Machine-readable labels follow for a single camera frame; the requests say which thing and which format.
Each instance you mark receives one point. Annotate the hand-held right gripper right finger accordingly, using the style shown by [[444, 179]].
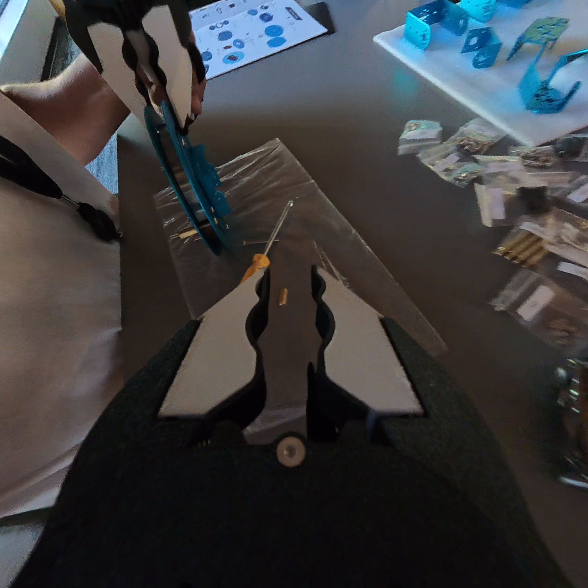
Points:
[[367, 367]]

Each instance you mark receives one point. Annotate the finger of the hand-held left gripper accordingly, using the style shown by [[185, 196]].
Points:
[[177, 64], [115, 64]]

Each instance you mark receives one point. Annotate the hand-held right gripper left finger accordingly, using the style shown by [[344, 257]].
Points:
[[211, 367]]

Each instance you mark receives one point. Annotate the blue metal turntable disc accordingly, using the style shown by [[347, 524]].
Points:
[[193, 183]]

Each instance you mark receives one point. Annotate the brass standoff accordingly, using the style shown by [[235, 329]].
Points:
[[281, 296], [187, 234]]

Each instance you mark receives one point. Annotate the person's left forearm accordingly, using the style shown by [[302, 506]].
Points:
[[69, 110]]

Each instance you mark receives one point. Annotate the person's left hand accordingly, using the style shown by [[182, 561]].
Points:
[[198, 99]]

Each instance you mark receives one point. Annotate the white instruction booklet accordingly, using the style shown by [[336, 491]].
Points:
[[257, 32]]

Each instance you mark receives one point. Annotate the long metal bolt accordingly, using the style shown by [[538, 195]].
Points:
[[255, 241]]

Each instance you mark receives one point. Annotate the black pad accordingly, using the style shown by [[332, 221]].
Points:
[[324, 16]]

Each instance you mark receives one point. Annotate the clear plastic bag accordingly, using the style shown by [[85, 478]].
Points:
[[275, 193]]

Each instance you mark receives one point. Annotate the pile of small screw bags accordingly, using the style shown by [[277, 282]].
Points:
[[528, 206]]

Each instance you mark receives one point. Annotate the white foam sheet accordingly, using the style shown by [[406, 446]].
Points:
[[436, 69]]

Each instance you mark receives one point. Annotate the blue round ended bracket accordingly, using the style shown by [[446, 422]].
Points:
[[542, 34], [546, 96]]

